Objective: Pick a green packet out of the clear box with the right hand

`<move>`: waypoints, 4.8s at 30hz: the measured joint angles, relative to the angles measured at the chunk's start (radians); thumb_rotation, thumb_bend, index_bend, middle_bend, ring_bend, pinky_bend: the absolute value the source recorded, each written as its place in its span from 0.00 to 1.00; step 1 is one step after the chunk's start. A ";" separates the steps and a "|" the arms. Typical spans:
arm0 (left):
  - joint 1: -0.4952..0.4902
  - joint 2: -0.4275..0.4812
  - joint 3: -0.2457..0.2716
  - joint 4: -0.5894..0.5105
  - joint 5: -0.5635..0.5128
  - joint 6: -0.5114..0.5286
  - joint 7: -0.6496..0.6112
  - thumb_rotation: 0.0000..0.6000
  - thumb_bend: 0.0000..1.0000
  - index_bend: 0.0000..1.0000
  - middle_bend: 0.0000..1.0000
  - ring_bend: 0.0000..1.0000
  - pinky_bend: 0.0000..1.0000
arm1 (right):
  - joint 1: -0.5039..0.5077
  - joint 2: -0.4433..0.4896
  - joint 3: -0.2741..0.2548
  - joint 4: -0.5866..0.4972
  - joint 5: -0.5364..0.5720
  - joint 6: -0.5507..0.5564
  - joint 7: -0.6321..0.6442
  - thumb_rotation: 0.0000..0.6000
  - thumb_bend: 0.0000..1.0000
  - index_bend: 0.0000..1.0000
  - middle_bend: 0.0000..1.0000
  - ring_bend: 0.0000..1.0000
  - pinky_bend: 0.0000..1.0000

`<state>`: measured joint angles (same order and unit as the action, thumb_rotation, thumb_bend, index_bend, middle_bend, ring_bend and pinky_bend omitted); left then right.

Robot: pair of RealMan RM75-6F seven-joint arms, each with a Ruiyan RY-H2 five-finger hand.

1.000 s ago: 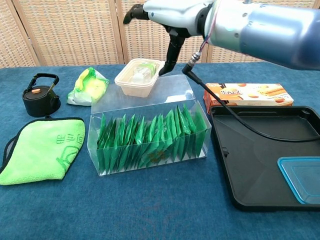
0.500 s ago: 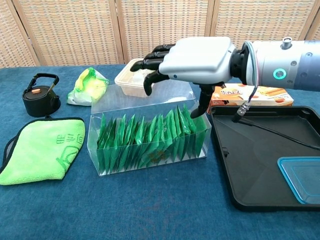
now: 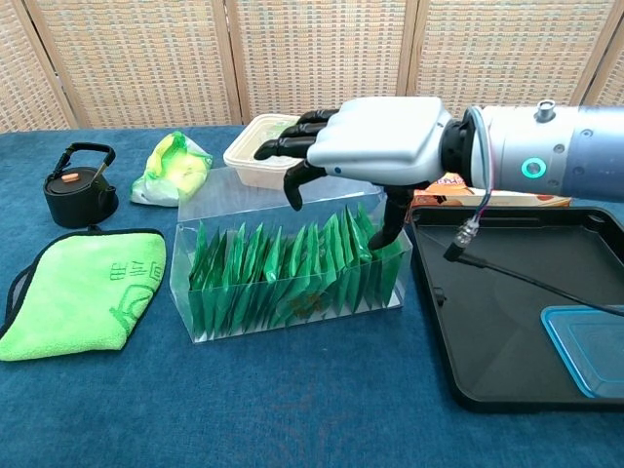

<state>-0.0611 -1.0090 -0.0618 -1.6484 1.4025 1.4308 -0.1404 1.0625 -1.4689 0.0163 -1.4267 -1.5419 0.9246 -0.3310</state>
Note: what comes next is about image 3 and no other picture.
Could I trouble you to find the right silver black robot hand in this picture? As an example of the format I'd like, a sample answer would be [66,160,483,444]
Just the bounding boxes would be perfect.
[253,97,452,250]

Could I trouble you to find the clear box of green packets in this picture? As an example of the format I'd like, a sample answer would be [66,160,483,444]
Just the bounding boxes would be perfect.
[175,166,414,345]

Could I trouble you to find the beige tray with green pack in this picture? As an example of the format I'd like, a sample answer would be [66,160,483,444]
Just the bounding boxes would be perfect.
[222,113,313,189]

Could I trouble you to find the black plastic tray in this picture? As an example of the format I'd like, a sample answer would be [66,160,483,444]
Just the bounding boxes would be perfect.
[409,205,624,414]

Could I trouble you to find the woven bamboo screen panel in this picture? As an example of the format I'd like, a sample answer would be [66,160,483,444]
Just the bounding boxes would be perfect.
[223,0,420,126]
[407,0,605,108]
[582,0,624,106]
[0,0,74,133]
[21,0,245,131]

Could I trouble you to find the orange biscuit roll box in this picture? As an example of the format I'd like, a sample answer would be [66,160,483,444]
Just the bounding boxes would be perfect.
[411,173,574,210]

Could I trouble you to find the green yellow plastic snack package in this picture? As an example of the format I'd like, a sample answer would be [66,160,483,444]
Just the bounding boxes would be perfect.
[130,130,215,207]

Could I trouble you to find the blue transparent plastic lid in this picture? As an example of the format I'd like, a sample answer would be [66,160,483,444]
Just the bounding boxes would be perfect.
[539,305,624,397]

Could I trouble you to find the blue felt table cover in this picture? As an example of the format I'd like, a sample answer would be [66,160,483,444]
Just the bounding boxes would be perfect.
[0,124,624,468]

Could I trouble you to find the green microfiber cloth black trim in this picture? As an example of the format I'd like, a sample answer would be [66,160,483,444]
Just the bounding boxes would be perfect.
[0,224,168,363]

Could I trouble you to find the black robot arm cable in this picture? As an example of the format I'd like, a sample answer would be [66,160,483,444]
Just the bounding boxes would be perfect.
[443,109,624,316]

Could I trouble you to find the black kettle with handle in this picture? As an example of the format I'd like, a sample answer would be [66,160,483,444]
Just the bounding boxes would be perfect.
[43,141,118,229]

